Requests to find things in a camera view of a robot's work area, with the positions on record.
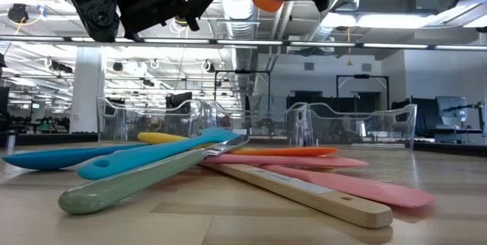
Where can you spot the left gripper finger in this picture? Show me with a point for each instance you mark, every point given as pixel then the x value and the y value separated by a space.
pixel 203 3

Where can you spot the pink silicone spoon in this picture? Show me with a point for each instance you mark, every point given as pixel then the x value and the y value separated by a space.
pixel 289 161

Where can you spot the blue silicone spoon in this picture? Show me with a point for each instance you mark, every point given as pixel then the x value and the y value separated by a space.
pixel 49 158

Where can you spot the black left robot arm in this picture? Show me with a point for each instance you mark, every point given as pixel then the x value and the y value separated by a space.
pixel 100 18

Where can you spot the long horizontal light bar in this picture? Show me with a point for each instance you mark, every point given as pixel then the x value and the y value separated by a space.
pixel 247 42

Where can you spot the black chair back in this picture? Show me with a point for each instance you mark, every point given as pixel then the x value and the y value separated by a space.
pixel 179 98

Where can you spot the white column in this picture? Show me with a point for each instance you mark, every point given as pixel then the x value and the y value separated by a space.
pixel 87 93

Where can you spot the clear plastic bin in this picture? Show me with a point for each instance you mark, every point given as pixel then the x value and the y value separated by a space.
pixel 266 123
pixel 395 138
pixel 125 123

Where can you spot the gray monitor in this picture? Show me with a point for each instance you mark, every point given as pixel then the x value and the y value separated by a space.
pixel 451 108

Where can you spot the small silver cylinder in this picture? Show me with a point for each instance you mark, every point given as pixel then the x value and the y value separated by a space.
pixel 11 144

